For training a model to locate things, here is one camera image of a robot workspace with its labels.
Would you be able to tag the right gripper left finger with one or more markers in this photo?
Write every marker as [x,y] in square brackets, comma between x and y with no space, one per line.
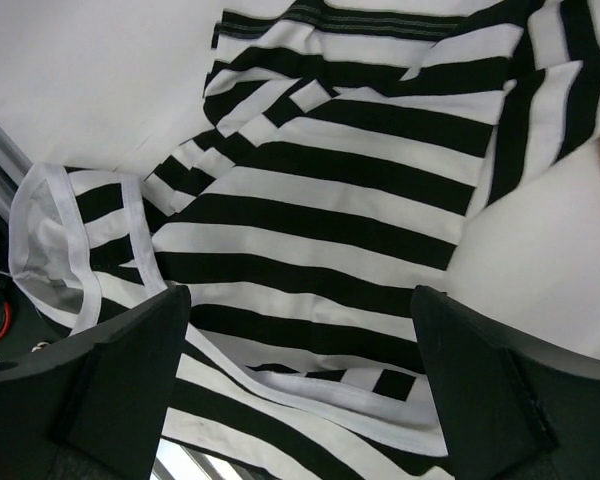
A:
[92,405]

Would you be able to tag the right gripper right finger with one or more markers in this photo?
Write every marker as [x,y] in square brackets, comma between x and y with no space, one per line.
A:
[511,406]

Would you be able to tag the black white striped tank top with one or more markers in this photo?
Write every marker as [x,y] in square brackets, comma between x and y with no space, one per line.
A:
[347,143]

